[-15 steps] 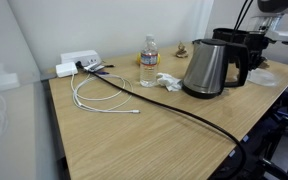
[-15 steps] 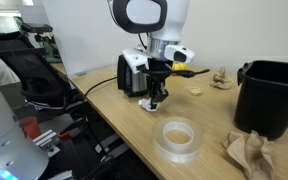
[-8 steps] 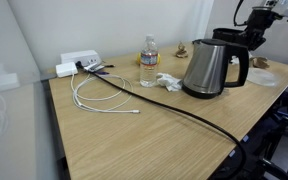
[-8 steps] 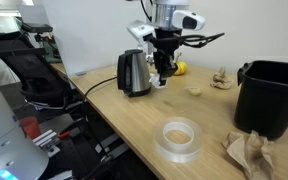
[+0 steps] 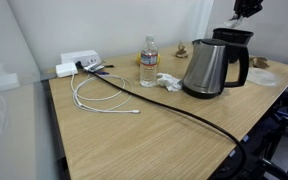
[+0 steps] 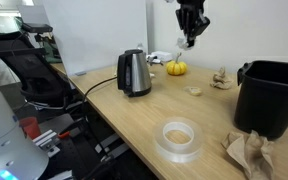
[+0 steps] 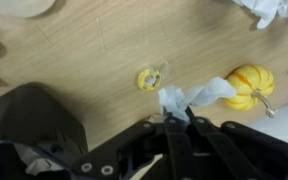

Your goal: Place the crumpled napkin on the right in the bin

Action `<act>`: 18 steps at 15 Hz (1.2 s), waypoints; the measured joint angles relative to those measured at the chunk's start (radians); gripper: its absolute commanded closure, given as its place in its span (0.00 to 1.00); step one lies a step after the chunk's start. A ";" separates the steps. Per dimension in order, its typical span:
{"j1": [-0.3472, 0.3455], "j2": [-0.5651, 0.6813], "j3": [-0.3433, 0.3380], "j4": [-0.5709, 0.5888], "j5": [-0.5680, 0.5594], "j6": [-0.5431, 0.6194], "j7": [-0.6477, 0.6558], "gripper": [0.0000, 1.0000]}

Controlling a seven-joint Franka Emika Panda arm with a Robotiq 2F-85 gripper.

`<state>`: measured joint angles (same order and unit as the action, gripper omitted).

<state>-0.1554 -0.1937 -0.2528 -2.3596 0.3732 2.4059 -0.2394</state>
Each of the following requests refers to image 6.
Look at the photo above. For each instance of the black plastic bin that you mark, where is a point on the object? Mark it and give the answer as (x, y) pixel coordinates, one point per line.
(270, 100)

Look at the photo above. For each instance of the white power strip box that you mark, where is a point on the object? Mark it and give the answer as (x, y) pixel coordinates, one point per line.
(161, 55)

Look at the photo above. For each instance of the white grey plug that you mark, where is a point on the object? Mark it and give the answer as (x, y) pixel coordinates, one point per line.
(154, 60)

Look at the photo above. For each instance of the aluminium bracket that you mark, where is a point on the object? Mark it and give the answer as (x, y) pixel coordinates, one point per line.
(46, 141)

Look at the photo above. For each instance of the black metal stand frame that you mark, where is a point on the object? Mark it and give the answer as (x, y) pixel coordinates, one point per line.
(94, 150)

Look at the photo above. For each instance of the clear plastic water bottle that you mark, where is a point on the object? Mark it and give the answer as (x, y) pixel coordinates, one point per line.
(140, 47)

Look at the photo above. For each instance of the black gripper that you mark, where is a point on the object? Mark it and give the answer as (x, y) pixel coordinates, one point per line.
(192, 15)

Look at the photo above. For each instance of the small yellowish tape piece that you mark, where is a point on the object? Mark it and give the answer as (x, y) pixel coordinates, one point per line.
(194, 91)

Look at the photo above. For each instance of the white partition panel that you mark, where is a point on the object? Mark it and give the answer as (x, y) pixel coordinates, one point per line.
(97, 33)

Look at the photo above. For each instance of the stainless steel electric kettle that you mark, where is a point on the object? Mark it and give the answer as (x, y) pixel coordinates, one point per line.
(138, 73)

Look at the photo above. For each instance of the small white napkin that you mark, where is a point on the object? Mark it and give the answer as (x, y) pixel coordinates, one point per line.
(182, 44)

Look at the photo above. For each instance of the small crumpled brown paper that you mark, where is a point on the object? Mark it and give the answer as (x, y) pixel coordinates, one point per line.
(221, 80)

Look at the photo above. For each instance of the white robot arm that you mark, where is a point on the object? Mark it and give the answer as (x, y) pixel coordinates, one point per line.
(7, 140)

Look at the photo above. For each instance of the black office chair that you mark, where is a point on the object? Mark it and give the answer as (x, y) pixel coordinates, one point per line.
(34, 73)

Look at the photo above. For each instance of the small yellow pumpkin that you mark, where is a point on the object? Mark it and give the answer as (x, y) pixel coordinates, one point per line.
(176, 68)

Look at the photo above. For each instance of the clear tape roll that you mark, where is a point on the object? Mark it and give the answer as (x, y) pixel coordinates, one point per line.
(160, 140)

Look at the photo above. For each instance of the red cup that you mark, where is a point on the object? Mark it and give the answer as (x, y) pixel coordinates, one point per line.
(30, 127)

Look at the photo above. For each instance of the large crumpled brown paper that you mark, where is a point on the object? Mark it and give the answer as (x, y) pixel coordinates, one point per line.
(250, 155)

